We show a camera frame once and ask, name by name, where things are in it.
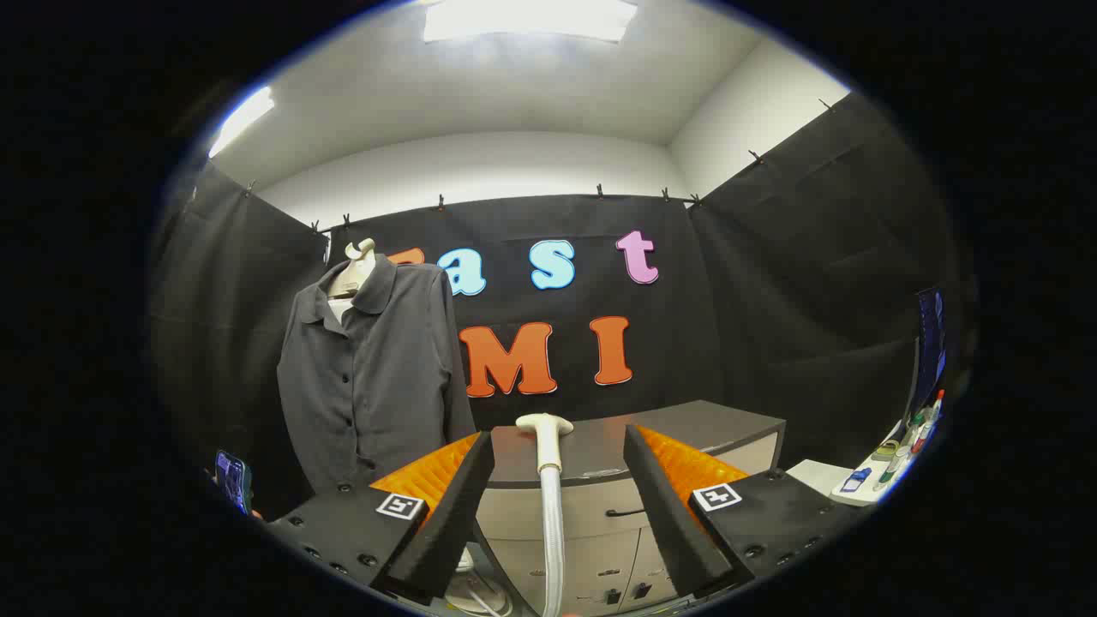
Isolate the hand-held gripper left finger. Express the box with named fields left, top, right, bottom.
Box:
left=266, top=431, right=496, bottom=606

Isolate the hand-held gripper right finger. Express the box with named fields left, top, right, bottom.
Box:
left=623, top=424, right=866, bottom=599

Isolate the white garment steamer base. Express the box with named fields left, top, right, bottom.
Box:
left=446, top=548, right=515, bottom=616

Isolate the white garment steamer head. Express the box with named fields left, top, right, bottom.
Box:
left=515, top=413, right=575, bottom=617

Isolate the dark gray button shirt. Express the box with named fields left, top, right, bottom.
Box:
left=276, top=254, right=477, bottom=496

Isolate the cream clothes hanger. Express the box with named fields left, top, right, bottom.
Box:
left=328, top=238, right=379, bottom=301

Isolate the beige cabinet with gray top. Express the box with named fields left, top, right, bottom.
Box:
left=474, top=399, right=787, bottom=614

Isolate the white side table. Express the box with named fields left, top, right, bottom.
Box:
left=787, top=420, right=944, bottom=508

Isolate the green capped marker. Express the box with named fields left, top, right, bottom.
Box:
left=874, top=454, right=911, bottom=492

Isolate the dark smartphone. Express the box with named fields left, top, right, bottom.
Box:
left=214, top=450, right=252, bottom=515

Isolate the black backdrop cloth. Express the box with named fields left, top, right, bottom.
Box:
left=147, top=93, right=978, bottom=515

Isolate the red capped bottle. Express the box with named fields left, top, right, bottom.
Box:
left=913, top=390, right=945, bottom=455

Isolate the dark monitor screen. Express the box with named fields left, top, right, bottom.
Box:
left=908, top=287, right=948, bottom=421

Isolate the narrow ceiling light panel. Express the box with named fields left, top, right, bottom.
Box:
left=208, top=86, right=277, bottom=159

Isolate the wide ceiling light panel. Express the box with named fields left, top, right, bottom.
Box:
left=423, top=0, right=639, bottom=44

